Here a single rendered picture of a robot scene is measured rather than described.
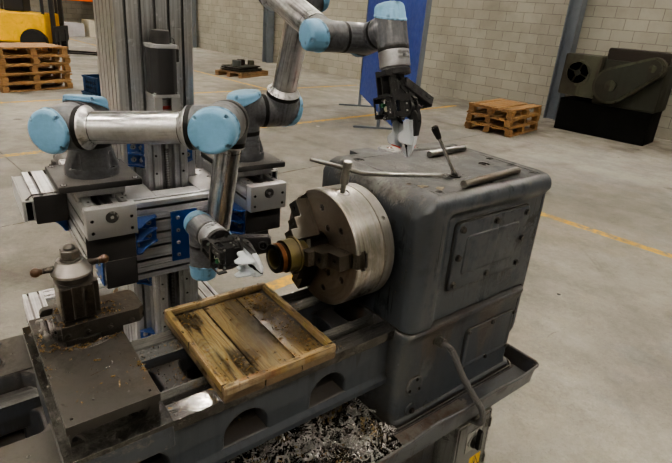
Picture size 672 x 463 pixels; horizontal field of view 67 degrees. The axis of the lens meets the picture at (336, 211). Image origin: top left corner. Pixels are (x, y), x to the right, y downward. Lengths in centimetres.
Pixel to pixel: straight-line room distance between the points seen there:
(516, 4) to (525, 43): 84
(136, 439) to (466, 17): 1219
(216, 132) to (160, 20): 61
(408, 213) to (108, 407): 78
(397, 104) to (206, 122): 46
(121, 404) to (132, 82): 107
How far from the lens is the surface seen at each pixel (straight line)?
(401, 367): 149
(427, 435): 160
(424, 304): 139
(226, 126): 129
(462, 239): 142
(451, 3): 1302
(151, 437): 108
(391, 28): 126
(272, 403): 131
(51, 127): 146
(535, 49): 1192
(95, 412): 106
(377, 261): 128
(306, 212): 134
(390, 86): 125
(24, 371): 131
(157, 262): 178
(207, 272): 149
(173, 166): 183
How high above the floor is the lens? 166
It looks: 21 degrees down
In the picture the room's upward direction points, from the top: 5 degrees clockwise
